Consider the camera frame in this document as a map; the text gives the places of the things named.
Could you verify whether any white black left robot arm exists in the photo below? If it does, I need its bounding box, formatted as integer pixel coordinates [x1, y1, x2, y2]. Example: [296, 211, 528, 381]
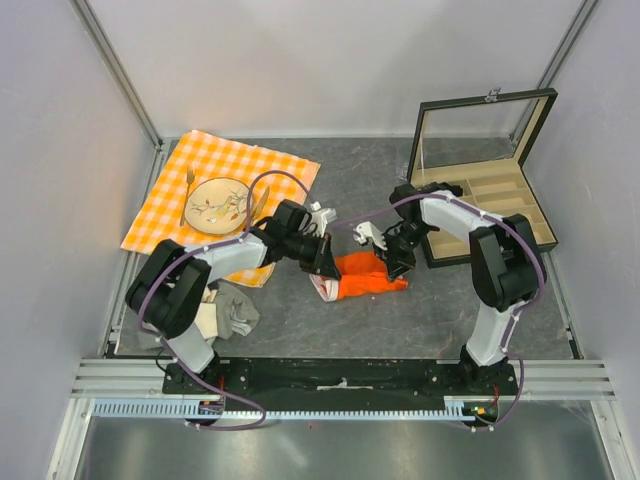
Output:
[125, 200, 341, 393]

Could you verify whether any white grey underwear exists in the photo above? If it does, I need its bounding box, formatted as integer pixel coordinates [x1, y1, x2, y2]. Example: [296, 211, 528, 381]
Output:
[215, 282, 260, 340]

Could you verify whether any orange boxer underwear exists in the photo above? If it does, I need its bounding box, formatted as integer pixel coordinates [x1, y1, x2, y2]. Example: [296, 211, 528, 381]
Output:
[310, 251, 408, 302]

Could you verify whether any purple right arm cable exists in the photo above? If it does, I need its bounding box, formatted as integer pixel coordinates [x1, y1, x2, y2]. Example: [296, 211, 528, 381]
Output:
[332, 193, 547, 434]

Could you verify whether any beige decorated plate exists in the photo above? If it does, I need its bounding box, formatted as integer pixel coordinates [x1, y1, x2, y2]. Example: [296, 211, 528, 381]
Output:
[185, 177, 249, 236]

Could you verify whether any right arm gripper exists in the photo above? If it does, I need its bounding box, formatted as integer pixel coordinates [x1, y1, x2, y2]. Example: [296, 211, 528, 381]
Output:
[372, 221, 433, 282]

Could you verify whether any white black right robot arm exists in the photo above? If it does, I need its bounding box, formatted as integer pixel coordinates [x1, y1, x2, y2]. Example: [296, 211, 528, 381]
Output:
[375, 183, 547, 394]

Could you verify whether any grey underwear pile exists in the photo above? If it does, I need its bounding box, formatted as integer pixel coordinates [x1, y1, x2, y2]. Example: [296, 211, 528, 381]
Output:
[136, 330, 162, 351]

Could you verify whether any orange checkered tablecloth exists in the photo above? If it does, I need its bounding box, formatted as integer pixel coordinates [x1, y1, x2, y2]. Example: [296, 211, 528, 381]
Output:
[120, 129, 322, 288]

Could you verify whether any black compartment storage box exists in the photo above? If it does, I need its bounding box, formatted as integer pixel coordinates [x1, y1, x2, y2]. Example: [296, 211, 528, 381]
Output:
[407, 88, 558, 253]

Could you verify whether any aluminium frame rail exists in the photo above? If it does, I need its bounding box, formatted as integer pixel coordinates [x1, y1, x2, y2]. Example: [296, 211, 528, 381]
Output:
[72, 357, 614, 400]

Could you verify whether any grey slotted cable duct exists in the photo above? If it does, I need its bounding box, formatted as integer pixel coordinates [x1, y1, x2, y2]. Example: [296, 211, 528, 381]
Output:
[92, 398, 475, 421]

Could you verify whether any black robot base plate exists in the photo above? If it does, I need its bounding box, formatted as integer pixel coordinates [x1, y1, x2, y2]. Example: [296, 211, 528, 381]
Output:
[162, 356, 518, 400]

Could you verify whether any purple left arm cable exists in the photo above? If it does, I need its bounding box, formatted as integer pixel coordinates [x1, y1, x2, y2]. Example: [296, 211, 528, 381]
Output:
[137, 170, 319, 431]

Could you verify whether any gold fork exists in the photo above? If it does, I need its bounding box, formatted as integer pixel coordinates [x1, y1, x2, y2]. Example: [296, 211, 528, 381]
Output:
[179, 166, 195, 227]

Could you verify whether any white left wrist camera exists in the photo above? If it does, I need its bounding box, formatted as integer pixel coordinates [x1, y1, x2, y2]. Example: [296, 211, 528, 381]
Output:
[307, 202, 337, 237]

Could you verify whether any gold table knife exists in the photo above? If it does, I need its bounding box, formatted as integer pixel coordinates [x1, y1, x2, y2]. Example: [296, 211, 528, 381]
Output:
[249, 187, 270, 224]

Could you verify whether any cream folded cloth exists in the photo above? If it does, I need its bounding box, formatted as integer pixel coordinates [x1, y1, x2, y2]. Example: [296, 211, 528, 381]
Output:
[195, 289, 218, 342]

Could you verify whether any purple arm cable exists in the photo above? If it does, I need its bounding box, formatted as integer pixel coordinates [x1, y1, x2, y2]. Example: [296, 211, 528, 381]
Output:
[332, 193, 547, 434]
[137, 170, 319, 431]

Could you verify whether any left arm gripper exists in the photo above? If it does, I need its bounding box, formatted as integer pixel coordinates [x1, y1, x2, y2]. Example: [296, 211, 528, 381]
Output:
[284, 230, 341, 280]

